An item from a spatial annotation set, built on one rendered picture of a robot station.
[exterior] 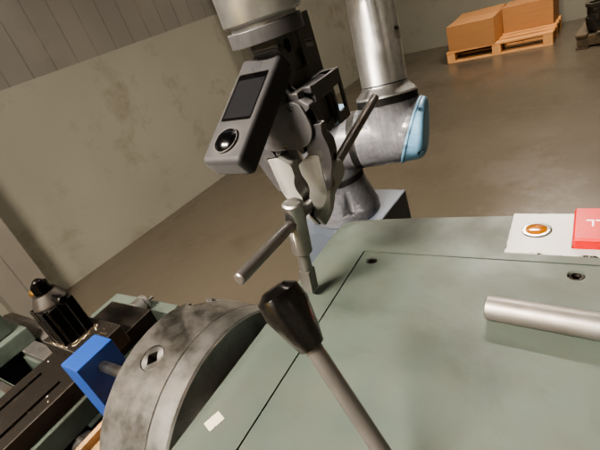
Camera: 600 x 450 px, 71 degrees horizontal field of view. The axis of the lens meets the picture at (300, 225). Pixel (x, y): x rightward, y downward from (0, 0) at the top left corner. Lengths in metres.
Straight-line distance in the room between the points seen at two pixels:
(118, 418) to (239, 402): 0.20
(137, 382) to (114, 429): 0.06
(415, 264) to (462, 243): 0.06
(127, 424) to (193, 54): 4.60
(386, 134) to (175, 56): 4.14
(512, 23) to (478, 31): 0.59
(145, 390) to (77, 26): 4.01
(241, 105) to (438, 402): 0.29
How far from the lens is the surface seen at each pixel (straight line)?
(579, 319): 0.40
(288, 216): 0.42
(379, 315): 0.44
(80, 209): 4.18
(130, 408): 0.57
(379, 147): 0.82
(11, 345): 1.64
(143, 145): 4.47
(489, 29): 6.61
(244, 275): 0.37
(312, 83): 0.42
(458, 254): 0.50
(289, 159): 0.45
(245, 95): 0.40
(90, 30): 4.44
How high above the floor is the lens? 1.55
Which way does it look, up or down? 28 degrees down
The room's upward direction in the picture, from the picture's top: 20 degrees counter-clockwise
